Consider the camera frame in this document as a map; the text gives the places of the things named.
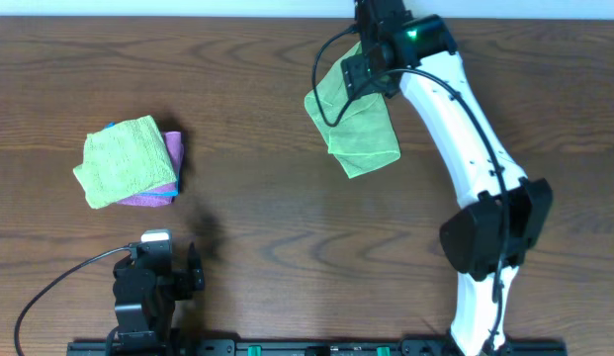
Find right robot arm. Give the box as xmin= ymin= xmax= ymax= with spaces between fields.
xmin=343 ymin=6 xmax=553 ymax=355

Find right black camera cable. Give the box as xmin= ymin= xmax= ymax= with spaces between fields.
xmin=310 ymin=24 xmax=513 ymax=355

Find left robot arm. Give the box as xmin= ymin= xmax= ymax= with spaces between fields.
xmin=105 ymin=241 xmax=205 ymax=355

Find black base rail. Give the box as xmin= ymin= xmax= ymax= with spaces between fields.
xmin=66 ymin=338 xmax=569 ymax=356

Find folded blue cloth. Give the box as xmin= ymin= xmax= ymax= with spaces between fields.
xmin=101 ymin=116 xmax=184 ymax=204

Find green microfiber cloth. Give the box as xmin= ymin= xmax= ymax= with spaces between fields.
xmin=305 ymin=60 xmax=400 ymax=179

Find left black camera cable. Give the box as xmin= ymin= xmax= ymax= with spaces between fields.
xmin=13 ymin=245 xmax=137 ymax=356

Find black camera cable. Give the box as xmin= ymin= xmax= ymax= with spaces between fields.
xmin=13 ymin=245 xmax=137 ymax=356
xmin=310 ymin=24 xmax=513 ymax=355

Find folded purple cloth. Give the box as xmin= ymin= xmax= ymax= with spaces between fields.
xmin=118 ymin=132 xmax=184 ymax=208

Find folded green cloth on stack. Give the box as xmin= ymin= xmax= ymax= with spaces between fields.
xmin=73 ymin=116 xmax=176 ymax=210

